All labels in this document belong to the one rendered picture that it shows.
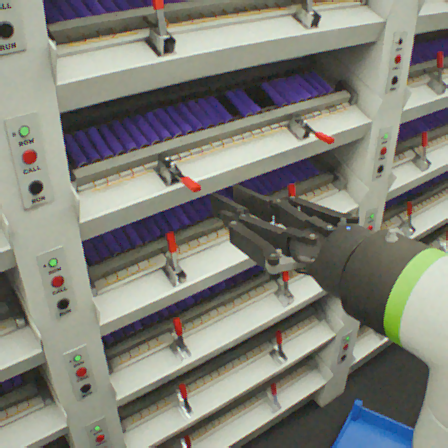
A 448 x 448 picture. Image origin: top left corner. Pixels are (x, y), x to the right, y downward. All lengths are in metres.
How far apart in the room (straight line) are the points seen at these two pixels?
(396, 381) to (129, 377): 0.98
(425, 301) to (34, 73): 0.47
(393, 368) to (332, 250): 1.30
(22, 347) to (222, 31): 0.56
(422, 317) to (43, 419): 0.72
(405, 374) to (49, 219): 1.33
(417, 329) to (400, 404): 1.26
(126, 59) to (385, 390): 1.32
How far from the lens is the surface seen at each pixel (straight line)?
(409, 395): 1.72
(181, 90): 0.92
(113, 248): 0.91
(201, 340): 1.06
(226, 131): 0.86
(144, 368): 1.02
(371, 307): 0.46
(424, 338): 0.44
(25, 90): 0.63
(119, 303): 0.87
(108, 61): 0.69
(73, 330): 0.83
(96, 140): 0.81
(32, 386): 0.99
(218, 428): 1.39
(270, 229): 0.57
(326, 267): 0.50
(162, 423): 1.18
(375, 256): 0.47
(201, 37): 0.76
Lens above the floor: 1.30
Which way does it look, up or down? 34 degrees down
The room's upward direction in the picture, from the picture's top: straight up
